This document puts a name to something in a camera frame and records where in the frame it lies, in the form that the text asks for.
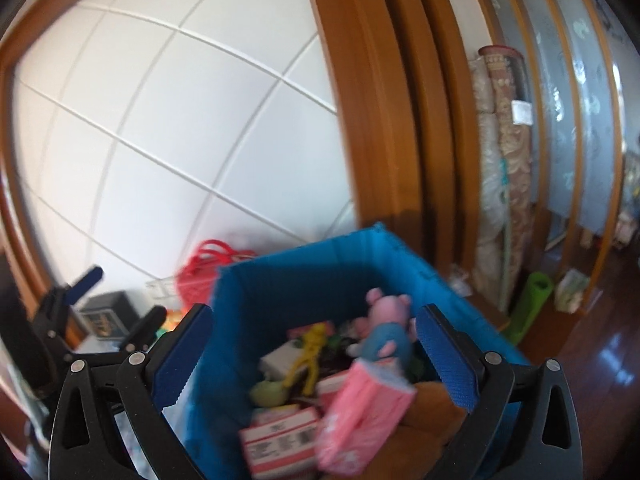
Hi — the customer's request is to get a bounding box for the wooden door frame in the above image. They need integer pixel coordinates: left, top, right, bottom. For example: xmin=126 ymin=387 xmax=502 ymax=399
xmin=300 ymin=0 xmax=501 ymax=313

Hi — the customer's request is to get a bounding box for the dark green gift box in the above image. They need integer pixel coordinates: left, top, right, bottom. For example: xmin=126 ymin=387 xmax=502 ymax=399
xmin=80 ymin=291 xmax=139 ymax=342

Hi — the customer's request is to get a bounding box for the pink tissue pack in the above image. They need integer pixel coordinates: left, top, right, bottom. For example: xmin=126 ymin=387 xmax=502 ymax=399
xmin=317 ymin=360 xmax=417 ymax=476

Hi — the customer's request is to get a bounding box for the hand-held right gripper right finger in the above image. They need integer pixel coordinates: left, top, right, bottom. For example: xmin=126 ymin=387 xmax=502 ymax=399
xmin=415 ymin=304 xmax=583 ymax=480

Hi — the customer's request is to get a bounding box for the pink pig plush toy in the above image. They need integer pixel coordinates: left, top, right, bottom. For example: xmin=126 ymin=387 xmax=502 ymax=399
xmin=347 ymin=287 xmax=417 ymax=376

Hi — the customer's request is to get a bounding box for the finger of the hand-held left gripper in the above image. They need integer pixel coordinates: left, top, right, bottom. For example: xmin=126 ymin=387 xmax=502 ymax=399
xmin=37 ymin=266 xmax=104 ymax=342
xmin=117 ymin=305 xmax=168 ymax=359

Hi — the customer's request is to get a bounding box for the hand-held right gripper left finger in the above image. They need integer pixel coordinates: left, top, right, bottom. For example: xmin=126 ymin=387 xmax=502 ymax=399
xmin=47 ymin=304 xmax=216 ymax=480

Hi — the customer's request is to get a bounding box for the green rolled mat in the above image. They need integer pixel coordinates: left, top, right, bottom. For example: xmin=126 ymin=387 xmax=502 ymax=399
xmin=504 ymin=272 xmax=556 ymax=347

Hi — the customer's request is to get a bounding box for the yellow figure toy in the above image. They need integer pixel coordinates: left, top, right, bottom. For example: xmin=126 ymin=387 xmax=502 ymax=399
xmin=282 ymin=324 xmax=332 ymax=396

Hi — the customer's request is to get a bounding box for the green ball toy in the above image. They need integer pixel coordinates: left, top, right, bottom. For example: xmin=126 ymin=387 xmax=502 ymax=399
xmin=250 ymin=380 xmax=292 ymax=409

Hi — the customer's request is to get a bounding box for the rolled patterned carpet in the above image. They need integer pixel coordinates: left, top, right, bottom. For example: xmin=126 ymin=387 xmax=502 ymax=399
xmin=469 ymin=45 xmax=537 ymax=313

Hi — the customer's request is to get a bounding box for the brown wooden trim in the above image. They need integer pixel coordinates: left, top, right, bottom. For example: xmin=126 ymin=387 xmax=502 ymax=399
xmin=0 ymin=47 xmax=86 ymax=343

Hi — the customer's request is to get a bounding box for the blue fabric storage box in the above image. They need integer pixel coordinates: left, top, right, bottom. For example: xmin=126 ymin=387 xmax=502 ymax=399
xmin=182 ymin=222 xmax=531 ymax=480

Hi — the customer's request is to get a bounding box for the white wall socket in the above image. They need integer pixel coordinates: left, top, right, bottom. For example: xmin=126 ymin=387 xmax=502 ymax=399
xmin=146 ymin=280 xmax=181 ymax=306

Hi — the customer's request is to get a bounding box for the white box with pink print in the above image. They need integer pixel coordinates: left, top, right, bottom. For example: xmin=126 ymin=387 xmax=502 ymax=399
xmin=240 ymin=406 xmax=324 ymax=479

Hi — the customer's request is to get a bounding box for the frosted glass sliding door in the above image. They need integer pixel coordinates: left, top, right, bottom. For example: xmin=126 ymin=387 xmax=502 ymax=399
xmin=490 ymin=0 xmax=627 ymax=243

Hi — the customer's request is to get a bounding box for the clear plastic bag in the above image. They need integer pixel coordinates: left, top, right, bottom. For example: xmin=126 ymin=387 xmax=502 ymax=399
xmin=0 ymin=355 xmax=36 ymax=466

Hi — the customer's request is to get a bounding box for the brown plush toy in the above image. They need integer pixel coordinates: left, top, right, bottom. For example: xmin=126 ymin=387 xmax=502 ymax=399
xmin=390 ymin=382 xmax=469 ymax=480

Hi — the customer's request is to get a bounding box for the white and green carton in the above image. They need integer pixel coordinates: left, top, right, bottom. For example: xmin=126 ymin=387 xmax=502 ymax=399
xmin=555 ymin=269 xmax=589 ymax=314

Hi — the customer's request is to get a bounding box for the red handled case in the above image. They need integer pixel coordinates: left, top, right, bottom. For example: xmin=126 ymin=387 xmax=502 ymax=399
xmin=176 ymin=240 xmax=257 ymax=312

